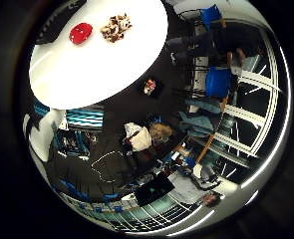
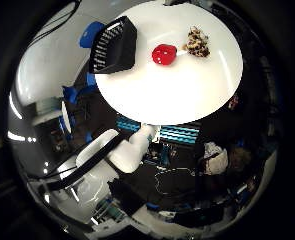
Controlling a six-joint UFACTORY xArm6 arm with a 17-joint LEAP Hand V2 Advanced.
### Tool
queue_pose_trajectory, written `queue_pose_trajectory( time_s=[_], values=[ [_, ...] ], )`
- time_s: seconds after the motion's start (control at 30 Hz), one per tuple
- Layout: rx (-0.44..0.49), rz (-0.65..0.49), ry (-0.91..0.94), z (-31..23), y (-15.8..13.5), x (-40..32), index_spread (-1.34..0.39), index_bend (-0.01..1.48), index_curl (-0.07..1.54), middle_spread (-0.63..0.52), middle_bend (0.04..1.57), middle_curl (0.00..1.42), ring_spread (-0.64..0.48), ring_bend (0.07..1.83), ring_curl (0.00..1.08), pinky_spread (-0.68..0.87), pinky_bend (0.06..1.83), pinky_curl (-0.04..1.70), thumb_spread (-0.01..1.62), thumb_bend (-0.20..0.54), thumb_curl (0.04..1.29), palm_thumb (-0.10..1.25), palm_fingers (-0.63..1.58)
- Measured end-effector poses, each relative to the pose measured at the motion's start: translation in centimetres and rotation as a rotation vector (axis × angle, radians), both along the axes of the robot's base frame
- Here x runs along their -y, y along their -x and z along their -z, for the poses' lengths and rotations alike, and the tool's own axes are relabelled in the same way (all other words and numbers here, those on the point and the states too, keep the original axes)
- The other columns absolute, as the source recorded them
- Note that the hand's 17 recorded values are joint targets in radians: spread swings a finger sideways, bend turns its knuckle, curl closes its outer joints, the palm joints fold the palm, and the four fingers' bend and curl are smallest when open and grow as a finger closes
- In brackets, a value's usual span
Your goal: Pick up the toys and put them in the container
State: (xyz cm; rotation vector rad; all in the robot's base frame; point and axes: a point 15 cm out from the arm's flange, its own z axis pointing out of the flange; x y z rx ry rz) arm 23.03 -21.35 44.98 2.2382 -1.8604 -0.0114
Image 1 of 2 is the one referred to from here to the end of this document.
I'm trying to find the black box with toys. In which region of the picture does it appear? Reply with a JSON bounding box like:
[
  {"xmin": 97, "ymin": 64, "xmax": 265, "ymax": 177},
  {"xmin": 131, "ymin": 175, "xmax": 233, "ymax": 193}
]
[{"xmin": 137, "ymin": 77, "xmax": 164, "ymax": 100}]

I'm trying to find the teal jacket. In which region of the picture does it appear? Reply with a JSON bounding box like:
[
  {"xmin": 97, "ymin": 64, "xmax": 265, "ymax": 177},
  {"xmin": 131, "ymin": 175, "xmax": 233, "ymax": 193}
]
[{"xmin": 177, "ymin": 97, "xmax": 222, "ymax": 137}]

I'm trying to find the black monitor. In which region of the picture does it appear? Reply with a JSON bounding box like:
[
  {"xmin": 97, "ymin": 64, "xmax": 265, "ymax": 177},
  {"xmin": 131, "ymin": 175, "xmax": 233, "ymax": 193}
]
[{"xmin": 133, "ymin": 175, "xmax": 175, "ymax": 207}]

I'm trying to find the brown and white plush toy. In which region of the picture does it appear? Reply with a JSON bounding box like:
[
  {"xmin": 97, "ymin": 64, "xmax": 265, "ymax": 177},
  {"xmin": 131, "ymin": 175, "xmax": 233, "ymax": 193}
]
[{"xmin": 100, "ymin": 13, "xmax": 134, "ymax": 44}]

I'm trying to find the blue and black striped crate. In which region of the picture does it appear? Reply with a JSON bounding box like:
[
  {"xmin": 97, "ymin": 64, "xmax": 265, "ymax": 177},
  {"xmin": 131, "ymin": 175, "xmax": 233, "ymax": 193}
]
[{"xmin": 66, "ymin": 107, "xmax": 106, "ymax": 129}]

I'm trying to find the blue chair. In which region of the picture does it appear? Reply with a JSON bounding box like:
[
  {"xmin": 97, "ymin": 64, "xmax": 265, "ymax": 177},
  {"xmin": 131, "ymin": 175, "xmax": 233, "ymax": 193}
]
[
  {"xmin": 199, "ymin": 4, "xmax": 223, "ymax": 30},
  {"xmin": 205, "ymin": 66, "xmax": 234, "ymax": 100}
]

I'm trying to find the fuzzy tan plush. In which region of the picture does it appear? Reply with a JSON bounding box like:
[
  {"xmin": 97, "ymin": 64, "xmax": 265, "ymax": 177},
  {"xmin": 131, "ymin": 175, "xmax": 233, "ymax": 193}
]
[{"xmin": 148, "ymin": 122, "xmax": 174, "ymax": 146}]

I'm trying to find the red white-dotted plush mushroom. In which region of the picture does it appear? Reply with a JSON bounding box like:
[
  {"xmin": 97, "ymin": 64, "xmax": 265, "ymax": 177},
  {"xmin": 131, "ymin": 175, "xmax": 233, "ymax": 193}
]
[{"xmin": 69, "ymin": 22, "xmax": 94, "ymax": 46}]

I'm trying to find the seated person in dark clothes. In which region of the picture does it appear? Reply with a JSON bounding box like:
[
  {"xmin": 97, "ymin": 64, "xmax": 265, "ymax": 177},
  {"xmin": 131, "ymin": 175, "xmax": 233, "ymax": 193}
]
[{"xmin": 165, "ymin": 22, "xmax": 264, "ymax": 68}]

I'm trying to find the white backpack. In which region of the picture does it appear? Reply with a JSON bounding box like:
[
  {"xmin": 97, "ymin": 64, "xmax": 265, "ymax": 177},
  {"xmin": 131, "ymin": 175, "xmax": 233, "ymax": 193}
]
[{"xmin": 124, "ymin": 121, "xmax": 153, "ymax": 153}]

